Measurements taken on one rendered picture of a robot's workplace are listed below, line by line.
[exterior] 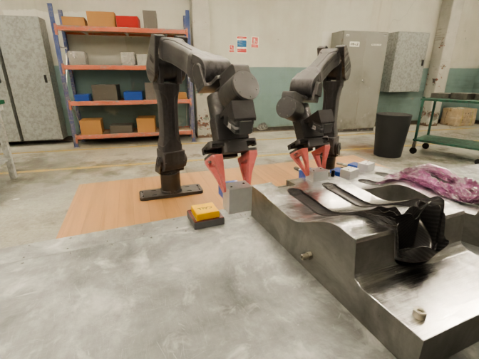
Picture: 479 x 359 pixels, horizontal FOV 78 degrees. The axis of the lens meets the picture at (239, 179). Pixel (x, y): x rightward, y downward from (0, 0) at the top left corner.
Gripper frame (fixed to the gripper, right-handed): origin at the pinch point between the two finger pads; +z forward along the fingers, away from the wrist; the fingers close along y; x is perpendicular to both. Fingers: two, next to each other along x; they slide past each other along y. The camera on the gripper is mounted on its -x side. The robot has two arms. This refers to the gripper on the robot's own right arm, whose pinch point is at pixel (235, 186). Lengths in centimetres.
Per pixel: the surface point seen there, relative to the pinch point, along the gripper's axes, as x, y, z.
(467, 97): 188, 430, -91
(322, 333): -16.0, 3.5, 25.3
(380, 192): 5.9, 44.1, 6.9
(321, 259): -9.5, 10.3, 16.3
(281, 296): -7.8, 1.8, 21.0
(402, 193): 0.4, 45.7, 8.0
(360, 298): -17.8, 10.3, 21.5
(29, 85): 478, -138, -251
